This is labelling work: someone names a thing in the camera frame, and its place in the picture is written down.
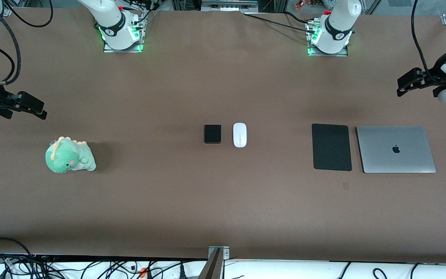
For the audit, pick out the metal back rail fixture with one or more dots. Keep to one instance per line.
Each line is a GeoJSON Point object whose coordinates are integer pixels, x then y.
{"type": "Point", "coordinates": [229, 4]}

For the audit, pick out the silver laptop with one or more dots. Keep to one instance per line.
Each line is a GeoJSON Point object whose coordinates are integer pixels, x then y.
{"type": "Point", "coordinates": [395, 159]}

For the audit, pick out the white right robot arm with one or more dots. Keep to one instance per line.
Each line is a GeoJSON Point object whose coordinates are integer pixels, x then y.
{"type": "Point", "coordinates": [110, 19]}

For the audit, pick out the black mouse pad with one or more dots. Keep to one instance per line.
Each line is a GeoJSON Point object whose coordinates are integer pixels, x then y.
{"type": "Point", "coordinates": [331, 147]}

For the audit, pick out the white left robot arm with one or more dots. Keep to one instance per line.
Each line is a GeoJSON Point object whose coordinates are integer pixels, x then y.
{"type": "Point", "coordinates": [333, 23]}

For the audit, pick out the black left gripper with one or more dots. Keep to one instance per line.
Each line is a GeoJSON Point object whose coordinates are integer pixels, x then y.
{"type": "Point", "coordinates": [433, 76]}

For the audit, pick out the green dinosaur plush toy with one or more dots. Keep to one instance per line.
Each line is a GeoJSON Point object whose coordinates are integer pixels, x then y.
{"type": "Point", "coordinates": [68, 157]}

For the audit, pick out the aluminium support beam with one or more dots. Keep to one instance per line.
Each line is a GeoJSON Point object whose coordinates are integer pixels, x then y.
{"type": "Point", "coordinates": [212, 268]}

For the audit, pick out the black phone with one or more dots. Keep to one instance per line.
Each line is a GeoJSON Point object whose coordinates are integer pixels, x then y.
{"type": "Point", "coordinates": [212, 134]}

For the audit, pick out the white computer mouse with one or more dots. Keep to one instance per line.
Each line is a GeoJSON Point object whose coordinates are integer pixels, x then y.
{"type": "Point", "coordinates": [239, 135]}

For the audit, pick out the metal table edge bracket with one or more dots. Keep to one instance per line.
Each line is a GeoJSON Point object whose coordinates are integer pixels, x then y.
{"type": "Point", "coordinates": [225, 252]}

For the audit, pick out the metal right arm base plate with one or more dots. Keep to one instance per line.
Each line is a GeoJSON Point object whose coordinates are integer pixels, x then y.
{"type": "Point", "coordinates": [106, 49]}

